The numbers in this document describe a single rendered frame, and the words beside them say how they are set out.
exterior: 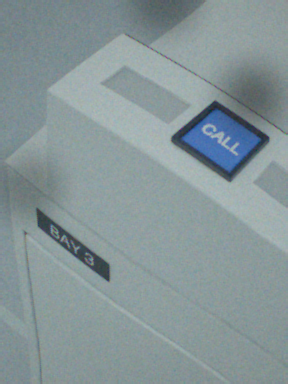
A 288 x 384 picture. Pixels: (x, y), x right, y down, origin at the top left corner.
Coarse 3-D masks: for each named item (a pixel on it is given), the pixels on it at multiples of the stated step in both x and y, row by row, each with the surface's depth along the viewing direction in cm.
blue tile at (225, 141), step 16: (192, 128) 84; (208, 128) 84; (224, 128) 84; (240, 128) 84; (192, 144) 83; (208, 144) 83; (224, 144) 83; (240, 144) 83; (256, 144) 83; (224, 160) 82; (240, 160) 82
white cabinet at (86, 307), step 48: (48, 240) 103; (96, 240) 96; (48, 288) 111; (96, 288) 103; (144, 288) 96; (48, 336) 120; (96, 336) 110; (144, 336) 102; (192, 336) 96; (240, 336) 90
